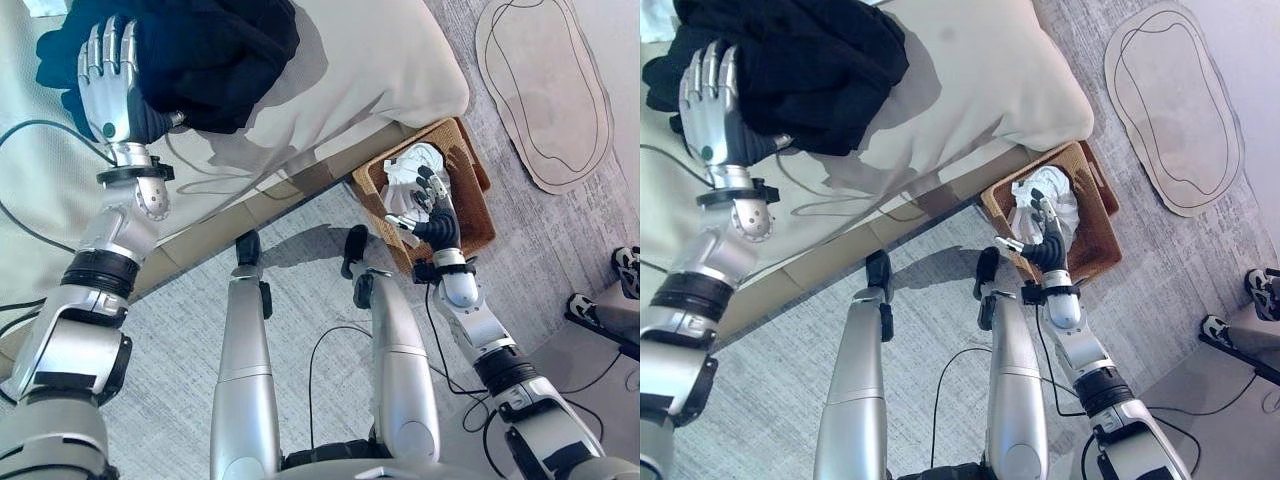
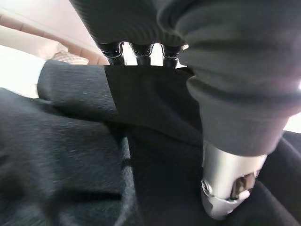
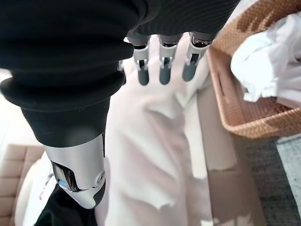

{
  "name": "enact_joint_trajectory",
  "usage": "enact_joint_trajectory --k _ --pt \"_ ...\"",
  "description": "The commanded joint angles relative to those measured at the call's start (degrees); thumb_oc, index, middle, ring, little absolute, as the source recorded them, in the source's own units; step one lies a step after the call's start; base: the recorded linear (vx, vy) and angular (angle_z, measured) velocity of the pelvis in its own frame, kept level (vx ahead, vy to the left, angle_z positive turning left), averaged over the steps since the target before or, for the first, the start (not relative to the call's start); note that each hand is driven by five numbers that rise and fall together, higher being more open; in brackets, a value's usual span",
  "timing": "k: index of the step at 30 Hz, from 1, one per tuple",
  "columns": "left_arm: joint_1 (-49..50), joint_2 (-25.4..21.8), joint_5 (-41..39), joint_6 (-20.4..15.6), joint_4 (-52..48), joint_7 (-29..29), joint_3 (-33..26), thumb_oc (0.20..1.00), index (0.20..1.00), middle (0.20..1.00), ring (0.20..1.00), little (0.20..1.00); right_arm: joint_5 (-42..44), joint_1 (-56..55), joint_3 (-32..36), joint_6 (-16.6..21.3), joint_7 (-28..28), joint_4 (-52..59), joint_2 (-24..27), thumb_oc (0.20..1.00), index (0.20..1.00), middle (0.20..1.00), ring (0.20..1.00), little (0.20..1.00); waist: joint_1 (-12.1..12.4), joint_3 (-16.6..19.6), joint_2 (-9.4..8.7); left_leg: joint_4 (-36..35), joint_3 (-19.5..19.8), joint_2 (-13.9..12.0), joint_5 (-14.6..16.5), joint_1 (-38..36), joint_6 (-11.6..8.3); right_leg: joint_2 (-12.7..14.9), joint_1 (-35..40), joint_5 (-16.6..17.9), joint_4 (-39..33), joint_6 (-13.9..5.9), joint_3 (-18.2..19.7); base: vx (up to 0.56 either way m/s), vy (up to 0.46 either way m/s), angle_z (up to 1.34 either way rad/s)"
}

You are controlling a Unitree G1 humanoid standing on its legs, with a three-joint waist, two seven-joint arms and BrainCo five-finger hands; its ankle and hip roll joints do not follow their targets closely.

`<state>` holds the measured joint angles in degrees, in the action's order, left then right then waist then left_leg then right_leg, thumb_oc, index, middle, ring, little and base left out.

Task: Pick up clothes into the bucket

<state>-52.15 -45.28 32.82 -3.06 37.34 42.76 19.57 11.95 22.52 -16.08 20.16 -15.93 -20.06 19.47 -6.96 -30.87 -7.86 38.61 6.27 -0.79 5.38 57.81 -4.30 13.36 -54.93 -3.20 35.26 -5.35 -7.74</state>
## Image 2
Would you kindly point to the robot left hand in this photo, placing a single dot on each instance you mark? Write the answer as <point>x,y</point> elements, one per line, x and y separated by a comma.
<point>235,70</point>

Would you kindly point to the beige quilted pillow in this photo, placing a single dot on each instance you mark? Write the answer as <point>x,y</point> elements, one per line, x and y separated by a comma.
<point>65,55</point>

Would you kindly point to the white bed sheet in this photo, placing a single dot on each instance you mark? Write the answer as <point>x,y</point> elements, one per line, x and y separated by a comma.
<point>16,68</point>

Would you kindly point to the beige padded headboard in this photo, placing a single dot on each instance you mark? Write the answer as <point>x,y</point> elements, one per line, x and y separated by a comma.
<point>30,30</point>

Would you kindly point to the black garment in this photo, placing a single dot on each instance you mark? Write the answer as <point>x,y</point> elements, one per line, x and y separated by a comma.
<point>82,146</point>

